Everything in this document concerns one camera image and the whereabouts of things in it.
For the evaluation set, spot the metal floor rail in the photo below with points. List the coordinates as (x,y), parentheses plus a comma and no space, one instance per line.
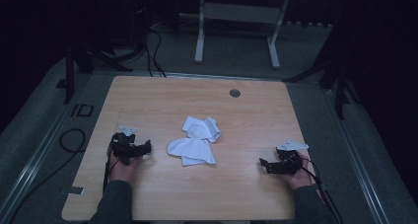
(358,164)
(29,171)

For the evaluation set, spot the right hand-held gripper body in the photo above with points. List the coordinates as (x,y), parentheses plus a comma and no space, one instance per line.
(289,158)

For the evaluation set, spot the white sock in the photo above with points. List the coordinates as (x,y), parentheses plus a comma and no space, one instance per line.
(192,150)
(202,128)

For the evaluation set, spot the person's right hand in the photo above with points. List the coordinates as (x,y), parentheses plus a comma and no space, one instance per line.
(300,179)

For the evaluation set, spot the black stand legs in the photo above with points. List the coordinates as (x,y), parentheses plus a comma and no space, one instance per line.
(83,58)
(338,76)

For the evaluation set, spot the white metal desk frame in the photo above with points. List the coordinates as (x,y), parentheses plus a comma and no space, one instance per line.
(240,13)

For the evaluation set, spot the grey round table grommet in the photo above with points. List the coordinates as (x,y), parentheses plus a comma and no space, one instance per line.
(234,93)

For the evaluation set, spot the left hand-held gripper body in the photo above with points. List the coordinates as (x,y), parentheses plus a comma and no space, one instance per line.
(123,146)

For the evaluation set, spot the person's left hand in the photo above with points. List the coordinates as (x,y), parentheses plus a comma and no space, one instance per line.
(123,171)

